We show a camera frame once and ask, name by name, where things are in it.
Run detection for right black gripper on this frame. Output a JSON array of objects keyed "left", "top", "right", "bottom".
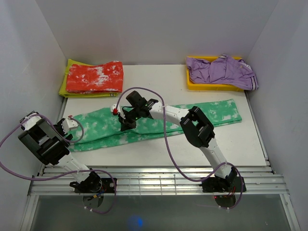
[{"left": 118, "top": 106, "right": 142, "bottom": 132}]

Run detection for green tie-dye trousers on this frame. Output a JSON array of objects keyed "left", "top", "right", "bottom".
[{"left": 69, "top": 99, "right": 242, "bottom": 152}]

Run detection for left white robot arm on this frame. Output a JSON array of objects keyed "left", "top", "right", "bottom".
[{"left": 18, "top": 111, "right": 103, "bottom": 193}]

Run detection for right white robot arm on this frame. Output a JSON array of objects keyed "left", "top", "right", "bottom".
[{"left": 111, "top": 88, "right": 238, "bottom": 193}]

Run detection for yellow folded trousers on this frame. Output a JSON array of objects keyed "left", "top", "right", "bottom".
[{"left": 59, "top": 59, "right": 119, "bottom": 98}]

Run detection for red tie-dye folded trousers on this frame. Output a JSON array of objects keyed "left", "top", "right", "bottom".
[{"left": 65, "top": 61, "right": 124, "bottom": 94}]

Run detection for purple trousers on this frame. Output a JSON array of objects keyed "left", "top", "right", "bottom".
[{"left": 186, "top": 54, "right": 258, "bottom": 90}]

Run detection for yellow plastic tray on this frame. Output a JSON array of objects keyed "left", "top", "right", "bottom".
[{"left": 186, "top": 56, "right": 244, "bottom": 92}]

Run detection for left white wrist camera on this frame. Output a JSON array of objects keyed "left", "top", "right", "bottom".
[{"left": 60, "top": 117, "right": 78, "bottom": 134}]

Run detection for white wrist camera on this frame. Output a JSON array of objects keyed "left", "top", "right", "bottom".
[
  {"left": 110, "top": 104, "right": 125, "bottom": 119},
  {"left": 60, "top": 117, "right": 78, "bottom": 134}
]

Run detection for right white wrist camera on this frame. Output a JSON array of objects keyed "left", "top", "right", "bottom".
[{"left": 110, "top": 104, "right": 125, "bottom": 119}]

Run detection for aluminium rail frame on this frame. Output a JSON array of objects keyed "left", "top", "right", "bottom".
[{"left": 28, "top": 166, "right": 289, "bottom": 196}]

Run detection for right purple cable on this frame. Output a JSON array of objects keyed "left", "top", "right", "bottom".
[{"left": 115, "top": 87, "right": 243, "bottom": 210}]

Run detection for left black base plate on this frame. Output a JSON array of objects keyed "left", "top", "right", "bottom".
[{"left": 69, "top": 178, "right": 116, "bottom": 194}]

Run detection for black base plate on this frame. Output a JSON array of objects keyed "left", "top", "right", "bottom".
[
  {"left": 200, "top": 177, "right": 246, "bottom": 193},
  {"left": 69, "top": 178, "right": 116, "bottom": 194}
]

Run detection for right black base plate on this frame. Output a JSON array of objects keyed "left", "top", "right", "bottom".
[{"left": 200, "top": 177, "right": 246, "bottom": 193}]

